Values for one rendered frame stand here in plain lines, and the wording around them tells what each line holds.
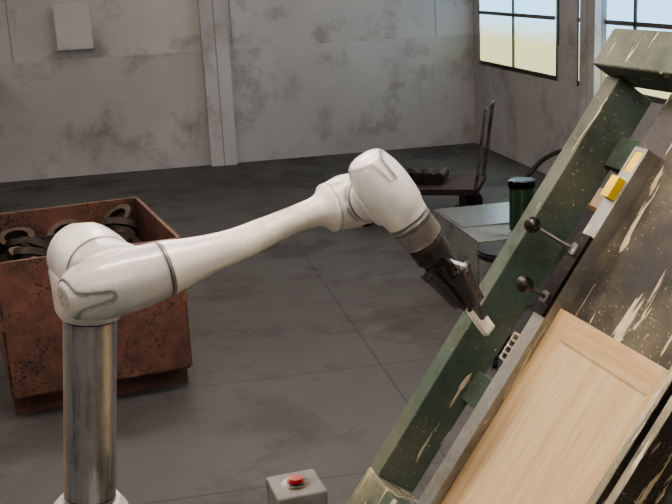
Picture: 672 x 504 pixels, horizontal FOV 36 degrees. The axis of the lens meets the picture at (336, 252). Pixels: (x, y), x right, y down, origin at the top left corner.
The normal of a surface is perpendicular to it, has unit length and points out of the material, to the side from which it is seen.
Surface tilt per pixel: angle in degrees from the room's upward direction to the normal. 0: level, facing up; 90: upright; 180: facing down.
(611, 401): 55
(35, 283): 90
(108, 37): 90
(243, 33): 90
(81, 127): 90
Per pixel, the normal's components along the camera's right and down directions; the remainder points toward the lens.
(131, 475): -0.05, -0.96
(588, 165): 0.29, 0.24
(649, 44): -0.81, -0.46
